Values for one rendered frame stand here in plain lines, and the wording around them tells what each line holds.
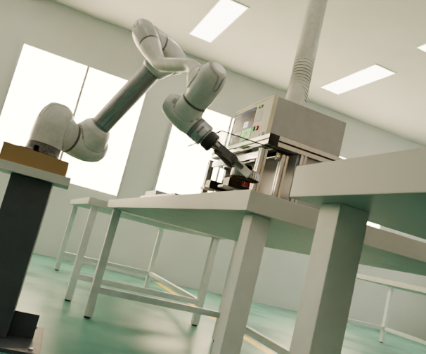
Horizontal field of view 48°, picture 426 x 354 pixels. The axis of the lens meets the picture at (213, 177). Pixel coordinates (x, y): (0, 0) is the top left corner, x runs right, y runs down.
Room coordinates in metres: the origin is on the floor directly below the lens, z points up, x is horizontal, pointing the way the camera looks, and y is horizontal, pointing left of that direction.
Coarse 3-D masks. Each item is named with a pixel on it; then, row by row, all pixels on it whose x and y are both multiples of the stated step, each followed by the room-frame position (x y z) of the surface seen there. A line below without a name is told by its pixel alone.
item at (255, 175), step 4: (232, 168) 1.77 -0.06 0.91; (232, 172) 1.76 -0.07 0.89; (236, 172) 1.74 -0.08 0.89; (252, 172) 1.73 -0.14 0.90; (256, 172) 1.73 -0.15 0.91; (232, 176) 1.77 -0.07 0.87; (236, 176) 1.75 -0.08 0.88; (240, 176) 1.73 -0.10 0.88; (244, 176) 1.73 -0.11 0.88; (252, 176) 1.73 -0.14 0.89; (256, 176) 1.74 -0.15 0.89; (260, 176) 1.76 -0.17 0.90; (240, 180) 1.82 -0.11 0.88; (244, 180) 1.81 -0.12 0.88; (248, 180) 1.80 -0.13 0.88; (252, 180) 1.74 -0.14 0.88; (256, 180) 1.74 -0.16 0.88
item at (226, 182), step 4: (224, 180) 2.13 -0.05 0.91; (228, 180) 2.08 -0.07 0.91; (232, 180) 2.08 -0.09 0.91; (236, 180) 2.09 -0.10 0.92; (224, 184) 2.12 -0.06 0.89; (228, 184) 2.08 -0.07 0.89; (232, 184) 2.08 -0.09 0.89; (236, 184) 2.09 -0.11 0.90; (240, 184) 2.10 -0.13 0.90; (224, 188) 2.13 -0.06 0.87; (228, 188) 2.09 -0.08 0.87; (232, 188) 2.09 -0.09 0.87; (236, 188) 2.10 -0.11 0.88; (240, 188) 2.10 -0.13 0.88; (244, 188) 2.10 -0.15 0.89; (248, 188) 2.11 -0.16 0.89
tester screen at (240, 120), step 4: (248, 112) 2.28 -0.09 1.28; (252, 112) 2.23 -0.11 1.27; (240, 116) 2.37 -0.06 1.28; (244, 116) 2.32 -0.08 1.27; (248, 116) 2.27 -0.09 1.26; (252, 116) 2.22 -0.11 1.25; (236, 120) 2.41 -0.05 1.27; (240, 120) 2.36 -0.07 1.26; (244, 120) 2.31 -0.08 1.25; (248, 120) 2.26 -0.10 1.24; (236, 124) 2.40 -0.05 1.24; (240, 124) 2.34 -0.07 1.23; (236, 128) 2.39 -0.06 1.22; (240, 128) 2.33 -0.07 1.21; (244, 128) 2.29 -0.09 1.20; (248, 128) 2.23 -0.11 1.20; (232, 132) 2.43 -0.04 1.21; (236, 132) 2.37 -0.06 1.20; (240, 132) 2.32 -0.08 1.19
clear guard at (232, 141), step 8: (224, 136) 1.96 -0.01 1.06; (232, 136) 1.92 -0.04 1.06; (240, 136) 1.91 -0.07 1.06; (192, 144) 2.02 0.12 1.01; (224, 144) 2.10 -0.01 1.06; (232, 144) 2.06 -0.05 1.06; (240, 144) 2.02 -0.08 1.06; (248, 144) 1.99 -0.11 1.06; (256, 144) 1.95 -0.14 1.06; (248, 152) 2.15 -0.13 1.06
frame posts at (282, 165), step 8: (264, 152) 1.94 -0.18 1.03; (256, 160) 1.96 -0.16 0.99; (264, 160) 1.94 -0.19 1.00; (280, 160) 1.97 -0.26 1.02; (208, 168) 2.52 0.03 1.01; (256, 168) 1.94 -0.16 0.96; (280, 168) 1.96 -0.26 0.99; (208, 176) 2.53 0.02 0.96; (224, 176) 2.55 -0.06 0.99; (280, 176) 1.97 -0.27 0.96; (256, 184) 1.94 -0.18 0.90; (280, 184) 1.97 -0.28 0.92; (200, 192) 2.54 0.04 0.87; (272, 192) 1.98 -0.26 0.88
